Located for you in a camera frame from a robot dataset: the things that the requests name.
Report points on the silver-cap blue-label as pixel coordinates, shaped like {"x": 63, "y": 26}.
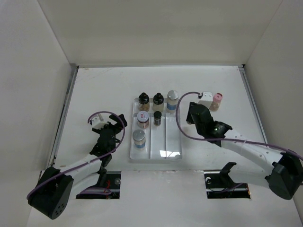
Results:
{"x": 139, "y": 139}

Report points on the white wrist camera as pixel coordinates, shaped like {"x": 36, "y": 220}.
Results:
{"x": 206, "y": 99}
{"x": 97, "y": 122}

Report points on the silver-cap blue-label bottle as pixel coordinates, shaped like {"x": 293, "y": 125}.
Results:
{"x": 172, "y": 101}

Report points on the black-cap brown spice jar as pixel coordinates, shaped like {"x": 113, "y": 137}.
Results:
{"x": 157, "y": 118}

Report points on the pink-cap spice bottle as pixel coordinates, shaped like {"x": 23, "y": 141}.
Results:
{"x": 217, "y": 98}

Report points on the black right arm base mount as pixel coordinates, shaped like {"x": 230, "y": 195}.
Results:
{"x": 224, "y": 177}

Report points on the right aluminium table rail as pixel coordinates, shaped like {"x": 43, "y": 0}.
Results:
{"x": 252, "y": 102}

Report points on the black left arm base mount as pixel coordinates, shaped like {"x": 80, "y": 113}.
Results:
{"x": 104, "y": 179}

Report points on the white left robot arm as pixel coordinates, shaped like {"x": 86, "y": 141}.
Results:
{"x": 57, "y": 186}

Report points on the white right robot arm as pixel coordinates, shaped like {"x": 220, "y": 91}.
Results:
{"x": 282, "y": 169}

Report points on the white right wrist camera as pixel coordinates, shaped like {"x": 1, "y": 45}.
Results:
{"x": 206, "y": 99}

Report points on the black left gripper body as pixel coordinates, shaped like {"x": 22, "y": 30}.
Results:
{"x": 115, "y": 129}

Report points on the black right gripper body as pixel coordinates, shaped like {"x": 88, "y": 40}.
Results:
{"x": 200, "y": 129}

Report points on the white-cap orange-label spice jar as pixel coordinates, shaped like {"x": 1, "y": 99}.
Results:
{"x": 143, "y": 119}

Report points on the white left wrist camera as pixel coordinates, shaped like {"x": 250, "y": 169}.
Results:
{"x": 97, "y": 122}

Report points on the aluminium table rail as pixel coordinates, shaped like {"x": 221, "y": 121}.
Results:
{"x": 252, "y": 102}
{"x": 58, "y": 134}

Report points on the black-cap white powder bottle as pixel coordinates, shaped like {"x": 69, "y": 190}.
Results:
{"x": 158, "y": 102}

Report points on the white divided organizer tray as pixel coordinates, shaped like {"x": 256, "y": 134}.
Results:
{"x": 162, "y": 142}

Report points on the black-cap brown spice bottle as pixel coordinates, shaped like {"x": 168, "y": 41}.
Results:
{"x": 144, "y": 102}

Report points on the left aluminium table rail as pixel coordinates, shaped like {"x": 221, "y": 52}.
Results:
{"x": 58, "y": 134}

